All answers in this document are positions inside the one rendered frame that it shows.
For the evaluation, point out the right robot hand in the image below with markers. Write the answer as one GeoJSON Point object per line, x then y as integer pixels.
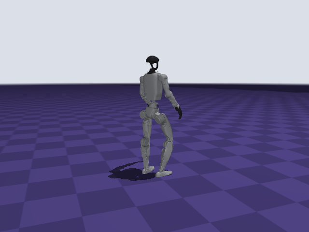
{"type": "Point", "coordinates": [179, 111]}

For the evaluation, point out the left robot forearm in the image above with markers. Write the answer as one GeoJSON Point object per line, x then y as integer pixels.
{"type": "Point", "coordinates": [144, 98]}

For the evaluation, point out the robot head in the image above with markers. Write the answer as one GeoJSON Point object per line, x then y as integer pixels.
{"type": "Point", "coordinates": [152, 60]}

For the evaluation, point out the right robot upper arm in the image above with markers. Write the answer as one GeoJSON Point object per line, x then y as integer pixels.
{"type": "Point", "coordinates": [164, 80]}

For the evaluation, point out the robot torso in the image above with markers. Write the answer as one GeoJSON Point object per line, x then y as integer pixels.
{"type": "Point", "coordinates": [153, 91]}

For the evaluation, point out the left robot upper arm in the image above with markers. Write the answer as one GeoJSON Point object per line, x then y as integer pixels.
{"type": "Point", "coordinates": [141, 87]}

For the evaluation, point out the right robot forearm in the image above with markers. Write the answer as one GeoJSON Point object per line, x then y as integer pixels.
{"type": "Point", "coordinates": [173, 101]}

